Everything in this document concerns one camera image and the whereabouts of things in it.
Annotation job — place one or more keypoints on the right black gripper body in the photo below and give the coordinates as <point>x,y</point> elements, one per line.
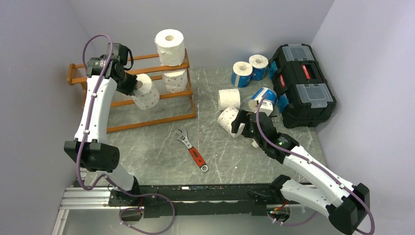
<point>261,140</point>

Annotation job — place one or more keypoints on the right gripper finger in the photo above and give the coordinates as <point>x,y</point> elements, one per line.
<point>238,124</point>
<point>250,123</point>

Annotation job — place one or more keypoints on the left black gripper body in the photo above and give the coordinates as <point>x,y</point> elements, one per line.
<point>127,85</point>

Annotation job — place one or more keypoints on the dotted white roll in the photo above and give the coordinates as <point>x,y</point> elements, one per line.
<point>226,118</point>
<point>145,94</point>
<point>175,81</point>

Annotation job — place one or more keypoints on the dotted white roll front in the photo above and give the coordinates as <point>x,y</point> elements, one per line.
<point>145,94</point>

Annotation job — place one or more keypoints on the blue roll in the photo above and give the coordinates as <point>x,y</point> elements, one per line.
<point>259,64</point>
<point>259,95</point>
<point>241,74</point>

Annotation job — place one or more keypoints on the plain white paper roll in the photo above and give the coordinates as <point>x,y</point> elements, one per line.
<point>170,47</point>

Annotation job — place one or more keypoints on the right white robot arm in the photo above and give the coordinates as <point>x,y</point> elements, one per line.
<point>344,204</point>

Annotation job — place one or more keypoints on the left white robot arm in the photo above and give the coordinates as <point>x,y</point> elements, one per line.
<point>89,149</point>

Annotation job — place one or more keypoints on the orange wooden shelf rack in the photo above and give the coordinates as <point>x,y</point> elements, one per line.
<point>75,76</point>

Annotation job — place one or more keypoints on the black plastic toolbox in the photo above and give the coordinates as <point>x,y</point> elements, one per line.
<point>304,98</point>

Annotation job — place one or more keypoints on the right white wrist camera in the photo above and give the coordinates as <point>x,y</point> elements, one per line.
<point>266,107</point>

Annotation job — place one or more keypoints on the red handled adjustable wrench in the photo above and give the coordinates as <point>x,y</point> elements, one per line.
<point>182,137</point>

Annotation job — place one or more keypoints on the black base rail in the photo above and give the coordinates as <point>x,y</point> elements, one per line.
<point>164,200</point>

